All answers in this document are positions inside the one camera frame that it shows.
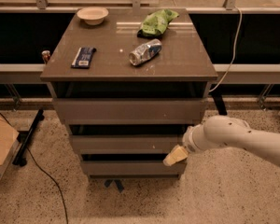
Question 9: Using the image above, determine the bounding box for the blue snack packet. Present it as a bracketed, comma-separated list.
[71, 47, 96, 69]

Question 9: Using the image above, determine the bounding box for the black post right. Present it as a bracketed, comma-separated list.
[211, 87, 227, 116]

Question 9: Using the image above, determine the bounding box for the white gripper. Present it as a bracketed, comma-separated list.
[163, 124, 207, 166]

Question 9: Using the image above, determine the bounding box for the black stand leg left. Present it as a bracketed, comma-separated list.
[12, 109, 44, 166]

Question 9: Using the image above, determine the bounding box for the green chip bag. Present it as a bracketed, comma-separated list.
[137, 9, 179, 37]

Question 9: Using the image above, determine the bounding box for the black floor cable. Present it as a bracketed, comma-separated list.
[0, 105, 69, 224]

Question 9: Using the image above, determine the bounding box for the cardboard box left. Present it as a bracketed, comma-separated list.
[0, 115, 19, 181]

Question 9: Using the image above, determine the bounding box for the crushed silver soda can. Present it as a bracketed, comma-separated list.
[129, 39, 162, 66]

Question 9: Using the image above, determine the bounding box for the white paper bowl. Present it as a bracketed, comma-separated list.
[77, 7, 108, 25]

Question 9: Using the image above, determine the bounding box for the grey drawer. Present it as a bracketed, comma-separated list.
[80, 161, 187, 176]
[53, 98, 206, 125]
[70, 134, 183, 154]

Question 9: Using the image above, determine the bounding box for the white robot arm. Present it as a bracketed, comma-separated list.
[163, 116, 280, 167]

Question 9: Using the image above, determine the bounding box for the grey drawer cabinet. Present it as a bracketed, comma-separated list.
[41, 8, 217, 179]

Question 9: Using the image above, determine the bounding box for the white cable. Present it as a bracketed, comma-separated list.
[208, 6, 243, 94]

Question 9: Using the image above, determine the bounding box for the red soda can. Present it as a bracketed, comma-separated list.
[42, 50, 50, 64]

